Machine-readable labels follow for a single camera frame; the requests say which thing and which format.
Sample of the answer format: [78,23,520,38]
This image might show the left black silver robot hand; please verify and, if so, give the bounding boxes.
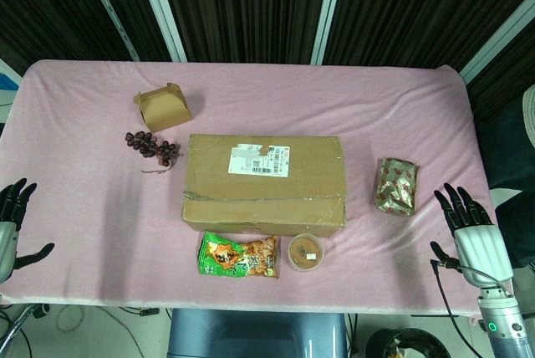
[0,177,55,286]

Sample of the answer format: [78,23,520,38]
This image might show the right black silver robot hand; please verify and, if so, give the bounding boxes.
[430,182,514,290]

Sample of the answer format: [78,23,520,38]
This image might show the large cardboard box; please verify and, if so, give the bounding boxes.
[180,133,348,238]

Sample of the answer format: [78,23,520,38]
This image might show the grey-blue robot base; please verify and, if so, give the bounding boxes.
[168,308,348,358]

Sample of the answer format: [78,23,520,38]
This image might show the chrome stand legs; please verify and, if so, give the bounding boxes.
[0,302,51,358]

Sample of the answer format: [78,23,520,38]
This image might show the person in dark clothing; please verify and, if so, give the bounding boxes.
[476,85,535,269]

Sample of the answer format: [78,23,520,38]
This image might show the gold foil snack packet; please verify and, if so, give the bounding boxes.
[373,156,420,217]

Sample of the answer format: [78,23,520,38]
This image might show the black waste bin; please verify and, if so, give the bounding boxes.
[365,327,448,358]

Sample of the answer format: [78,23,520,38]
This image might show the bunch of dark red grapes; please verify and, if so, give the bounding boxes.
[125,130,181,174]

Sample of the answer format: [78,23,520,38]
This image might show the clear tub of rubber bands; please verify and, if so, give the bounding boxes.
[287,233,326,272]

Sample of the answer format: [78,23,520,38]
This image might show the small kraft paper box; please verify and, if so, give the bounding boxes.
[133,82,193,132]

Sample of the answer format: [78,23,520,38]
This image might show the green orange snack bag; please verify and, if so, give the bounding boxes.
[196,231,279,279]

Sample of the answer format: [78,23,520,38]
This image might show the pink table cloth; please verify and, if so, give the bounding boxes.
[0,59,509,317]

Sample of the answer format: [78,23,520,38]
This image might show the white metal frame post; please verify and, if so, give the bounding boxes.
[133,0,188,63]
[310,0,349,65]
[457,0,535,83]

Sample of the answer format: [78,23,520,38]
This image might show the thin grey frame strip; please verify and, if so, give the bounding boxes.
[76,0,140,62]

